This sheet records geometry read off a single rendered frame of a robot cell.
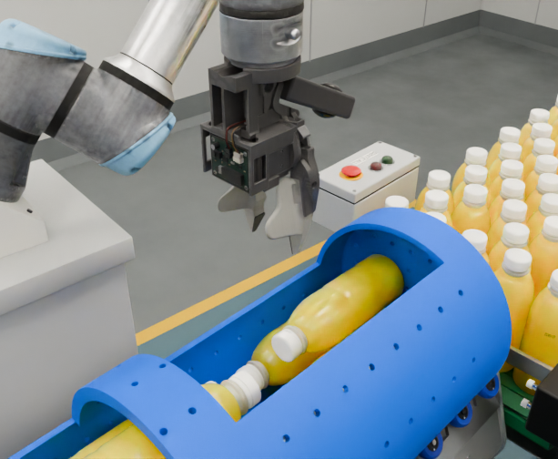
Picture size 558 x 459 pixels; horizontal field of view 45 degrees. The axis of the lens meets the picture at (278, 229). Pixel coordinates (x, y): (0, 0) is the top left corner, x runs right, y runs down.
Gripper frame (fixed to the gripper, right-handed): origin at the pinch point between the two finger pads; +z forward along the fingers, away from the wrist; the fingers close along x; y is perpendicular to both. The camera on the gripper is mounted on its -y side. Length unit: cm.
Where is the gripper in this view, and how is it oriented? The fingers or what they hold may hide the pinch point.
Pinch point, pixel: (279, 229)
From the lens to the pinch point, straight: 74.6
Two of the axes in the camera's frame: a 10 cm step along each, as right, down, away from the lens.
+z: 0.0, 8.4, 5.5
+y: -7.0, 3.9, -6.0
